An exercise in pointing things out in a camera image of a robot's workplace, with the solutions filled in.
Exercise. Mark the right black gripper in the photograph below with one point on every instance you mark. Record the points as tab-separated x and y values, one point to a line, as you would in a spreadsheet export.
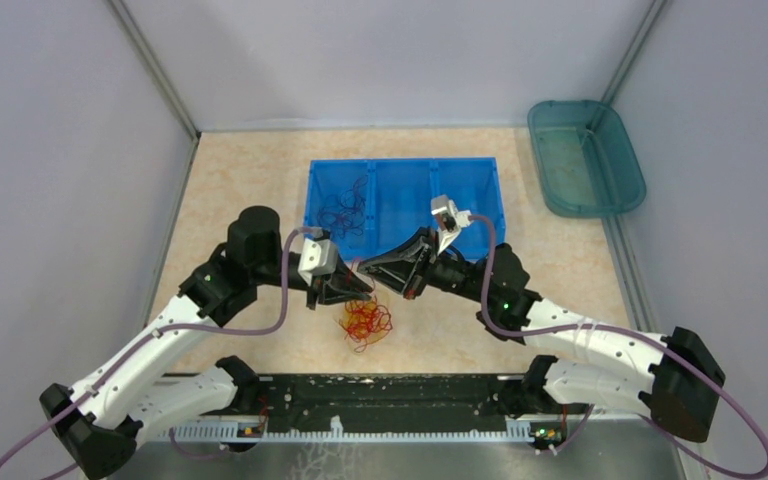
398	268

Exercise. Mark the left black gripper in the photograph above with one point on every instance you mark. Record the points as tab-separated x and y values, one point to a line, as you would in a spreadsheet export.
330	288

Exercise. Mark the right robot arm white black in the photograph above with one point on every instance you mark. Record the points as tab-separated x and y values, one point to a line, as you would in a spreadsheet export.
672	380

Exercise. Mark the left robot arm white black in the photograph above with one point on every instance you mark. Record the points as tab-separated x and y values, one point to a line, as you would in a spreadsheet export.
254	254

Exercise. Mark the blue three-compartment plastic bin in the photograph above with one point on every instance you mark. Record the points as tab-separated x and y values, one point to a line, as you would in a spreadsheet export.
371	206

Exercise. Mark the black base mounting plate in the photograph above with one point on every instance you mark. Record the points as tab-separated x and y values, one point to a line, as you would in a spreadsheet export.
411	403

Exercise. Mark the teal translucent plastic tub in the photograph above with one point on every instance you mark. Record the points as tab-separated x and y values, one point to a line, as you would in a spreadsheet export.
586	164

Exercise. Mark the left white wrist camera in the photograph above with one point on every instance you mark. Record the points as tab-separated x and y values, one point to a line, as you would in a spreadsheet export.
319	255

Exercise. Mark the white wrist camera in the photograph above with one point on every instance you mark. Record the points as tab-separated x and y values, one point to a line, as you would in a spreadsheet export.
450	220
319	255

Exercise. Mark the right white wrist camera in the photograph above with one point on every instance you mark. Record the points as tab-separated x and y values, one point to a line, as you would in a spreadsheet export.
450	220

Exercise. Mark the aluminium frame rail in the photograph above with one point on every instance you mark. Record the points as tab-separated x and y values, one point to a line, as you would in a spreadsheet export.
217	389

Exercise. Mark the white cable duct strip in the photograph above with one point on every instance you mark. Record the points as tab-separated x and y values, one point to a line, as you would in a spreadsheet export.
232	432

